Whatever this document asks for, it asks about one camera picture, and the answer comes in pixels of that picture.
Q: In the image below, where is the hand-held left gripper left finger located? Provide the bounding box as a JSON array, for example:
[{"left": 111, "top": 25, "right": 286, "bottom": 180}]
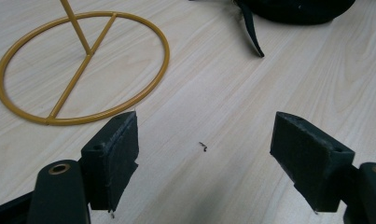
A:
[{"left": 26, "top": 110, "right": 140, "bottom": 224}]

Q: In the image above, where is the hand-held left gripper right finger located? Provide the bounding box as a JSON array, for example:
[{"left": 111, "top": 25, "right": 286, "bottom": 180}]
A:
[{"left": 270, "top": 111, "right": 376, "bottom": 224}]

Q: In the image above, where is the yellow metal ring stand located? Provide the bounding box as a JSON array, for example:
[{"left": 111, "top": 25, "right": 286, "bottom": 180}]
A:
[{"left": 0, "top": 0, "right": 171, "bottom": 127}]

